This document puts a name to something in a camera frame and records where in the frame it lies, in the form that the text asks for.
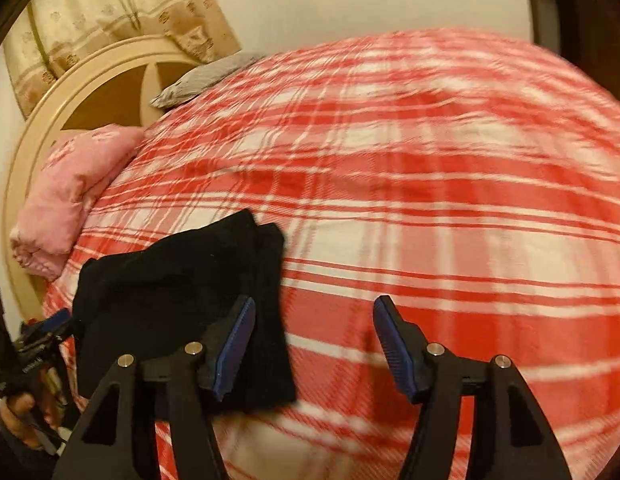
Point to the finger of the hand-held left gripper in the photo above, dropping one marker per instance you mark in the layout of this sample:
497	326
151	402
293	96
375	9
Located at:
52	322

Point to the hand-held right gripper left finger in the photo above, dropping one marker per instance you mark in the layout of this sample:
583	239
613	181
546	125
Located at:
234	345

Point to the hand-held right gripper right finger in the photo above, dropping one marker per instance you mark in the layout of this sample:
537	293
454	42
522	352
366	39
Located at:
397	345

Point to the black pants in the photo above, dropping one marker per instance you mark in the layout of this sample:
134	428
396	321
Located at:
174	285

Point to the person's left hand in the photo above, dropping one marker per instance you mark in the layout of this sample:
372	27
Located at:
22	415

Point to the pink pillow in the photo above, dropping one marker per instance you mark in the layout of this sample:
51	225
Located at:
74	190

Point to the red plaid blanket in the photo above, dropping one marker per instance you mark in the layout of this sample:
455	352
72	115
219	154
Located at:
415	185

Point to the cream round headboard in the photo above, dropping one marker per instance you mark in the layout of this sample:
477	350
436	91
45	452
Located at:
104	65

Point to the grey pillow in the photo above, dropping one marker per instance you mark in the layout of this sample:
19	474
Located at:
204	77

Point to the beige patterned curtain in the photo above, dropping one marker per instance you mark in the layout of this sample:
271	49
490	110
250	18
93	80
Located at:
119	10

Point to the dark wooden wardrobe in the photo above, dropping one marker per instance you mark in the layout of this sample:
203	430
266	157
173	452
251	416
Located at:
585	15

